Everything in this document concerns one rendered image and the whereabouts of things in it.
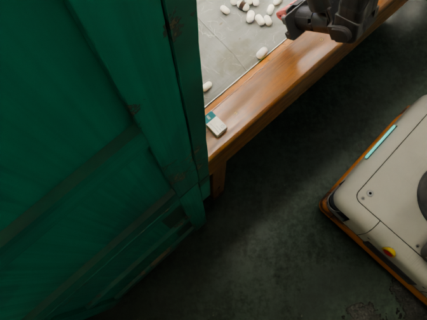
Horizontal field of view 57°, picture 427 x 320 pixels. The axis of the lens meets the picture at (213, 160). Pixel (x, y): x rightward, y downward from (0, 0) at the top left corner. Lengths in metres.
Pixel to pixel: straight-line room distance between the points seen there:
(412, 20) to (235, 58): 1.33
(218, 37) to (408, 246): 0.98
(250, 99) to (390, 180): 0.74
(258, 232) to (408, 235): 0.58
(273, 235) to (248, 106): 0.83
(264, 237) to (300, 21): 1.00
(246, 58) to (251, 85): 0.10
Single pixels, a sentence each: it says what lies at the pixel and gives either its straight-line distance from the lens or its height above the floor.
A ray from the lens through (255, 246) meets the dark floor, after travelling 1.71.
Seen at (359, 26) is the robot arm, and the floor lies 1.01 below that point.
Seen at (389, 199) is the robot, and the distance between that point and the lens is 1.58.
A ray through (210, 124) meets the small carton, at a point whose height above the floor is 0.79.
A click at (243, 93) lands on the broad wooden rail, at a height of 0.76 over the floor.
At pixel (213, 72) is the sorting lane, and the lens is 1.09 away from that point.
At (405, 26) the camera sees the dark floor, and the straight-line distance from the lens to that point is 2.25.
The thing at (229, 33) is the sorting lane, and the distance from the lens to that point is 1.15.
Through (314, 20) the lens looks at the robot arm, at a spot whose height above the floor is 0.93.
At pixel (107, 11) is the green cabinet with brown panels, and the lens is 0.27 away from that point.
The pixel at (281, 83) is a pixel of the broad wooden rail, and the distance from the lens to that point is 1.06.
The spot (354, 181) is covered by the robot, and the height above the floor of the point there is 0.27.
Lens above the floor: 1.70
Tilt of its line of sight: 75 degrees down
